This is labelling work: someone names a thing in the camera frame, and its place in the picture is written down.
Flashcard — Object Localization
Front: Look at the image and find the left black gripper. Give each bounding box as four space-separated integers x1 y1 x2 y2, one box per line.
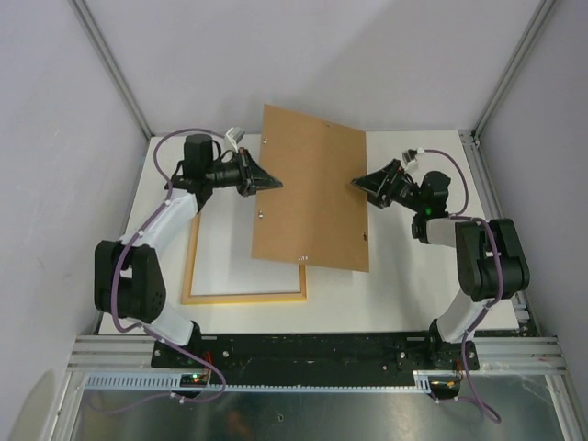
204 147 281 198

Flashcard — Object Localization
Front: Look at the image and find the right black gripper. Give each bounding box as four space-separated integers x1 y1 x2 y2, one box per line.
352 158 427 213

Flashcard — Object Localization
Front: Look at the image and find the brown cardboard backing board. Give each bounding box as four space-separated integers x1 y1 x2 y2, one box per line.
252 105 369 272

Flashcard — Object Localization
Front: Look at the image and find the printed photo with balloons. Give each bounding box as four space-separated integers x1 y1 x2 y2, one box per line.
192 215 299 295

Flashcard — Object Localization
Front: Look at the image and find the yellow wooden picture frame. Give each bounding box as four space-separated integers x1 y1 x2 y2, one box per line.
180 214 308 306

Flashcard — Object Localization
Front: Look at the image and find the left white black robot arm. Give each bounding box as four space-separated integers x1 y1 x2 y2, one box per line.
94 127 283 368

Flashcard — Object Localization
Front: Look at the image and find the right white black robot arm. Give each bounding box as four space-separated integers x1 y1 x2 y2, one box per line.
351 159 530 369

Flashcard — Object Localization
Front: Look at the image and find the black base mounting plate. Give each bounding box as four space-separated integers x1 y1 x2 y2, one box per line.
151 334 481 386

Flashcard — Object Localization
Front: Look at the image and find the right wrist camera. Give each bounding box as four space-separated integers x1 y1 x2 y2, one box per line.
401 148 425 173

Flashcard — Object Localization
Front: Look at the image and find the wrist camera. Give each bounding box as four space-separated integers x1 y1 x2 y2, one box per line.
223 127 244 151
401 148 425 173

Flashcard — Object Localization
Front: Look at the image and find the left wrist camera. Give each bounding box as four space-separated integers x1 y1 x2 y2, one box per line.
223 127 244 151

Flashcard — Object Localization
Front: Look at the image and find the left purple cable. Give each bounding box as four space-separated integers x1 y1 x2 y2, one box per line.
86 130 229 415

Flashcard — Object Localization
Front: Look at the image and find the white slotted cable duct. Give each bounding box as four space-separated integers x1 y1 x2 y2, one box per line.
81 369 460 395

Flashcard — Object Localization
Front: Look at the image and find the aluminium front rail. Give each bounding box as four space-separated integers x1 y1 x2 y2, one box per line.
67 334 160 373

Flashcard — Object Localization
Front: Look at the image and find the right aluminium corner post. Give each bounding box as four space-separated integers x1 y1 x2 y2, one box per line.
470 0 560 140

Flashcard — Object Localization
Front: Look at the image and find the aluminium corner post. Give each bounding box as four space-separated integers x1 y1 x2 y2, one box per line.
68 0 153 140
470 0 560 140

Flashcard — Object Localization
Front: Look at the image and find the left aluminium corner post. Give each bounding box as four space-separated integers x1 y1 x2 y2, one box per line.
68 0 153 140

